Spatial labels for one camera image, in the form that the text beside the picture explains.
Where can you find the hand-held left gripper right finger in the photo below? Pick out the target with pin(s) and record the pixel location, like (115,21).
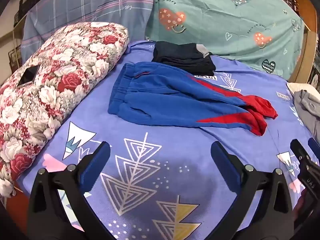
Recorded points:
(225,166)

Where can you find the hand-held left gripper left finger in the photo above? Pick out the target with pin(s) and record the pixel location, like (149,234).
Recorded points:
(96,166)

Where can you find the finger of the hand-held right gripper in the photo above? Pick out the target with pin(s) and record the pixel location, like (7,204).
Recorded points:
(298,148)
(315,146)

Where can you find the blue and red pants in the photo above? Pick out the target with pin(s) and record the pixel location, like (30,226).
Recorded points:
(172,100)

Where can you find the grey garment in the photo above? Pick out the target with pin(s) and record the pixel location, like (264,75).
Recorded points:
(308,110)

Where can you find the white cloth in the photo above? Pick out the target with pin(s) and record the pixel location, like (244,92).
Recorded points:
(297,86)

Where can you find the purple printed bedsheet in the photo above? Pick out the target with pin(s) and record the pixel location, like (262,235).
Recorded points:
(160,160)

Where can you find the red floral pillow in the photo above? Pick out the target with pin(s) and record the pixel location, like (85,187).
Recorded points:
(50,92)

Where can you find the black phone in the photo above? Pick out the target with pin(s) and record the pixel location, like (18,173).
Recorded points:
(28,76)

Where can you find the folded black garment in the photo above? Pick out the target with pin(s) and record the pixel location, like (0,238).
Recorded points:
(183,56)

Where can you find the wooden bed frame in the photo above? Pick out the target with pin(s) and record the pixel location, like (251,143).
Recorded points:
(303,57)

